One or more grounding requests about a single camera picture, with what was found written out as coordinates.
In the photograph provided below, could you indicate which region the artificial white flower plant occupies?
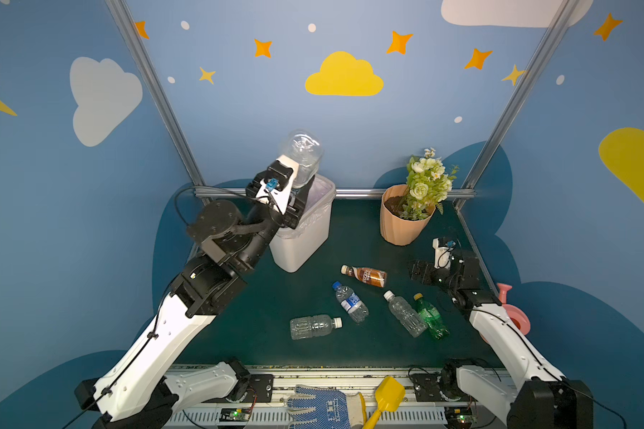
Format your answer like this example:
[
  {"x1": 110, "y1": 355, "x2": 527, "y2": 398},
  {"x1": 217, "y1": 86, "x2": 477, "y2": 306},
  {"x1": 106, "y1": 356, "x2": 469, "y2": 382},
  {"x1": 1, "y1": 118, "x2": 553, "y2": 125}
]
[{"x1": 398, "y1": 148, "x2": 459, "y2": 221}]

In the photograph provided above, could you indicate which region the brown coffee bottle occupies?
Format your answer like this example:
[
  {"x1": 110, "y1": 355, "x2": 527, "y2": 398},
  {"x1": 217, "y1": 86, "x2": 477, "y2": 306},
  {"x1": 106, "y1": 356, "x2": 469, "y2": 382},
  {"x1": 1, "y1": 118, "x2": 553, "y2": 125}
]
[{"x1": 341, "y1": 265, "x2": 387, "y2": 288}]

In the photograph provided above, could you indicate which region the small blue label bottle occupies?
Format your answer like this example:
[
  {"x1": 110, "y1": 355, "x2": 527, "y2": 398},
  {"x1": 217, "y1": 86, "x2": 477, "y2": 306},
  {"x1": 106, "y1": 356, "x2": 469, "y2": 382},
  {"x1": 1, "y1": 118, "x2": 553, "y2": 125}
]
[{"x1": 332, "y1": 282, "x2": 370, "y2": 324}]

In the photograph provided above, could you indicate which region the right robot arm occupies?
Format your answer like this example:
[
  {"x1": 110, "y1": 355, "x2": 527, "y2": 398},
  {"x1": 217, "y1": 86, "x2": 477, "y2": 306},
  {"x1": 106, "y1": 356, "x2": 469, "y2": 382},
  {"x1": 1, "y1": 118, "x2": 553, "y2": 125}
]
[{"x1": 410, "y1": 250, "x2": 594, "y2": 428}]

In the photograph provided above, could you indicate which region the yellow toy shovel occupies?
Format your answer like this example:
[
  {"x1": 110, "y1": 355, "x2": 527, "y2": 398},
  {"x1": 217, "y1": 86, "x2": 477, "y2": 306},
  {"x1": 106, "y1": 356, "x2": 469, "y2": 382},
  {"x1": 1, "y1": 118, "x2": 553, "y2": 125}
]
[{"x1": 363, "y1": 376, "x2": 405, "y2": 429}]

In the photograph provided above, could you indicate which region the white plastic trash bin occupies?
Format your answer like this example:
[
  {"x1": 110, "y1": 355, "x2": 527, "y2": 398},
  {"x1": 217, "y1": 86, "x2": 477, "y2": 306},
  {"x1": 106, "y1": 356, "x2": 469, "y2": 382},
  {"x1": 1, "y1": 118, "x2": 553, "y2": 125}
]
[{"x1": 270, "y1": 175, "x2": 336, "y2": 273}]

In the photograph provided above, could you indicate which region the blue dotted work glove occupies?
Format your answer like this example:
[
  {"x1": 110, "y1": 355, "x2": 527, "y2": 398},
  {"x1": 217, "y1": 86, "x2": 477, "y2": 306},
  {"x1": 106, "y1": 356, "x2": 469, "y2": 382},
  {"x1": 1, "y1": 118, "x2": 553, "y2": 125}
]
[{"x1": 286, "y1": 385, "x2": 368, "y2": 429}]

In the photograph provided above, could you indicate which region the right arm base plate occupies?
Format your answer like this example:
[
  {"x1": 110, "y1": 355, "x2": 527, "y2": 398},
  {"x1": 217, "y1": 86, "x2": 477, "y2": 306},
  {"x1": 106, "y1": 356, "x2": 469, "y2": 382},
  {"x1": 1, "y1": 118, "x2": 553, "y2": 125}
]
[{"x1": 409, "y1": 373, "x2": 468, "y2": 402}]

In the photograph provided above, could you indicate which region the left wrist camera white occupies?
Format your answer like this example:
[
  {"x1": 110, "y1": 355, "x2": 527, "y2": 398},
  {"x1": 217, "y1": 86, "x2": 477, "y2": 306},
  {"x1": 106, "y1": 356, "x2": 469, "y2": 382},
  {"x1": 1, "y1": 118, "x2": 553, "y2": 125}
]
[{"x1": 245, "y1": 155, "x2": 299, "y2": 215}]

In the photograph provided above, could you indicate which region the right circuit board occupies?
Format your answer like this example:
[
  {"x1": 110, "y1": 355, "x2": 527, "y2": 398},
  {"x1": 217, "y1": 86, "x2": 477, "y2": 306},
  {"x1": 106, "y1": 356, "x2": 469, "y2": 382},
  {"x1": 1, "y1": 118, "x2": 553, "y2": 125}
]
[{"x1": 445, "y1": 408, "x2": 478, "y2": 429}]

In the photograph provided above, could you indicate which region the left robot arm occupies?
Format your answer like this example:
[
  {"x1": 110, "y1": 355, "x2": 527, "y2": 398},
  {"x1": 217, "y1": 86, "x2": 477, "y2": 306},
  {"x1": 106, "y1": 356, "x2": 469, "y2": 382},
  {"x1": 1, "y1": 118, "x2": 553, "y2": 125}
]
[{"x1": 75, "y1": 172, "x2": 316, "y2": 428}]

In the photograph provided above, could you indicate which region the pink watering can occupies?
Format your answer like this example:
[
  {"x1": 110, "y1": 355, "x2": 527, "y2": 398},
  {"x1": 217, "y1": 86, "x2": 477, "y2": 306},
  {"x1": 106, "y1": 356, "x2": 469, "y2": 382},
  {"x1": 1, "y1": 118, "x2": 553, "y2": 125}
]
[{"x1": 469, "y1": 284, "x2": 531, "y2": 349}]

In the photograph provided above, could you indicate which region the aluminium left corner post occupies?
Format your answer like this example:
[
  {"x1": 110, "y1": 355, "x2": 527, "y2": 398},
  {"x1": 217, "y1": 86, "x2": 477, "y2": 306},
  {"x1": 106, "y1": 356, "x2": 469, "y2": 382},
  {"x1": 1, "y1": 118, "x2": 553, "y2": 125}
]
[{"x1": 105, "y1": 0, "x2": 205, "y2": 186}]

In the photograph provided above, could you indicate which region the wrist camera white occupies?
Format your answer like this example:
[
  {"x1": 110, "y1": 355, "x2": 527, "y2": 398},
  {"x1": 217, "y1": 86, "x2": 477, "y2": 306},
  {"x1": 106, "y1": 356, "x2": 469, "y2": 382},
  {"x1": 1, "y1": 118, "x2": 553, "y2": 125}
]
[
  {"x1": 245, "y1": 155, "x2": 299, "y2": 215},
  {"x1": 432, "y1": 238, "x2": 457, "y2": 269}
]

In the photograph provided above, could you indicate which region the clear ribbed bottle white cap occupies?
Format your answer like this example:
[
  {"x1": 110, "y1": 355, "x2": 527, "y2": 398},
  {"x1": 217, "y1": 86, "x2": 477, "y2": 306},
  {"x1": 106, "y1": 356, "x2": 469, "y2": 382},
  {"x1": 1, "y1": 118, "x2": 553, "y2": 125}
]
[{"x1": 384, "y1": 291, "x2": 428, "y2": 338}]

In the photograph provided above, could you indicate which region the left circuit board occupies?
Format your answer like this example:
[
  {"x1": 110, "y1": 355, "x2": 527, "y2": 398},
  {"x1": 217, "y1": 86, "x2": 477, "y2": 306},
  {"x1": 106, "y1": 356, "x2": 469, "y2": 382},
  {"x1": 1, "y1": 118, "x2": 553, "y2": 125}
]
[{"x1": 219, "y1": 409, "x2": 252, "y2": 423}]

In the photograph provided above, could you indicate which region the front aluminium rail bed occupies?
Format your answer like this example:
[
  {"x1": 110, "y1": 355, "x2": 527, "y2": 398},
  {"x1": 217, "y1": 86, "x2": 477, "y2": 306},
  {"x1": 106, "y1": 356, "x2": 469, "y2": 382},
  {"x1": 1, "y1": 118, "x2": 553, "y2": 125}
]
[{"x1": 160, "y1": 366, "x2": 522, "y2": 429}]

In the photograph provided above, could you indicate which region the blue white label water bottle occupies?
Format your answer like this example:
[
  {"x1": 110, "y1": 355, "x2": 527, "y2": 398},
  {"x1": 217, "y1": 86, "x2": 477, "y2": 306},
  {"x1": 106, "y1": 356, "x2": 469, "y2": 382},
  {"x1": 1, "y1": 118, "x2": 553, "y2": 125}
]
[{"x1": 280, "y1": 129, "x2": 324, "y2": 189}]

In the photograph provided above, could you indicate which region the circuit board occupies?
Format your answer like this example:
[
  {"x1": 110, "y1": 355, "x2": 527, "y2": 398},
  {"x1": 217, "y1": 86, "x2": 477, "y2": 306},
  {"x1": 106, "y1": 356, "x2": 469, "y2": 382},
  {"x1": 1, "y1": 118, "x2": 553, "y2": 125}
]
[
  {"x1": 219, "y1": 409, "x2": 252, "y2": 423},
  {"x1": 445, "y1": 408, "x2": 478, "y2": 429}
]

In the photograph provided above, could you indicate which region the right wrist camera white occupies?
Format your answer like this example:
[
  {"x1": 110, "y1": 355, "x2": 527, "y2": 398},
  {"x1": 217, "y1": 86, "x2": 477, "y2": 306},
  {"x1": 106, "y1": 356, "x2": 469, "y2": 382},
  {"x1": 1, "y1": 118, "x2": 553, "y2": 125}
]
[{"x1": 432, "y1": 238, "x2": 457, "y2": 269}]

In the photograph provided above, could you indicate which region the translucent bin liner bag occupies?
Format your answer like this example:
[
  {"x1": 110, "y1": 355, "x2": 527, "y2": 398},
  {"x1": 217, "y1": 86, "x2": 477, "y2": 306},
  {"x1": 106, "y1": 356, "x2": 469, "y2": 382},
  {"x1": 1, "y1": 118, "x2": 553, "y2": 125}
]
[{"x1": 277, "y1": 174, "x2": 336, "y2": 240}]

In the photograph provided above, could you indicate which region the aluminium right corner post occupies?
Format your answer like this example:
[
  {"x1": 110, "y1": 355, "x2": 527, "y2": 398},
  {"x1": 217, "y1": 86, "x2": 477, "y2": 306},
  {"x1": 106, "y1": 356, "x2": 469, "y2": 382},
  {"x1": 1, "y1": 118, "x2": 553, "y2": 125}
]
[{"x1": 454, "y1": 0, "x2": 581, "y2": 212}]

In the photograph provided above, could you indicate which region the green plastic bottle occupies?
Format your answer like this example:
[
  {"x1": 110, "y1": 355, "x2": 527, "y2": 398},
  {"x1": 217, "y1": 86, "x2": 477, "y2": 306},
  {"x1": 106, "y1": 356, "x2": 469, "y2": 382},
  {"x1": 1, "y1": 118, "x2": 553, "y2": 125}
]
[{"x1": 413, "y1": 293, "x2": 450, "y2": 341}]

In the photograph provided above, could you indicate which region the aluminium corner post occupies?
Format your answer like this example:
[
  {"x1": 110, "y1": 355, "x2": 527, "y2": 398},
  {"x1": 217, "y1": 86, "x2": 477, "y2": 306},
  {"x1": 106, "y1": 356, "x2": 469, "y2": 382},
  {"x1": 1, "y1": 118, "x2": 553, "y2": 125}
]
[
  {"x1": 105, "y1": 0, "x2": 205, "y2": 186},
  {"x1": 454, "y1": 0, "x2": 581, "y2": 212}
]

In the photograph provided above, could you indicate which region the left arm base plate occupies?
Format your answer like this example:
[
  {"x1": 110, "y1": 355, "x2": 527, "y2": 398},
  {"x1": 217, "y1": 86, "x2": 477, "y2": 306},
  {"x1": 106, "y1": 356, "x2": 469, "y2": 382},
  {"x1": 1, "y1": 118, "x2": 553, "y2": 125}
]
[{"x1": 209, "y1": 374, "x2": 275, "y2": 403}]

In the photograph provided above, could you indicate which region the aluminium back frame rail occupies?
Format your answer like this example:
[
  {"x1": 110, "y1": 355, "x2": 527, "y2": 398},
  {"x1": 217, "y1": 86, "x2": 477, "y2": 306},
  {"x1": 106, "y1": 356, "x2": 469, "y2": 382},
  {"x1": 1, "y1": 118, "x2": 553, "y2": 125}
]
[{"x1": 194, "y1": 186, "x2": 476, "y2": 200}]

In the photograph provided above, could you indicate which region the clear bottle front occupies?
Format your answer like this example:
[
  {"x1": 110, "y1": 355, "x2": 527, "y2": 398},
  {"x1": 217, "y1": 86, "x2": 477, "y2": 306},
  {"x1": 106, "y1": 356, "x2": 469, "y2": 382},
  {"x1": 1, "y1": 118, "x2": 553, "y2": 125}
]
[{"x1": 290, "y1": 315, "x2": 343, "y2": 341}]

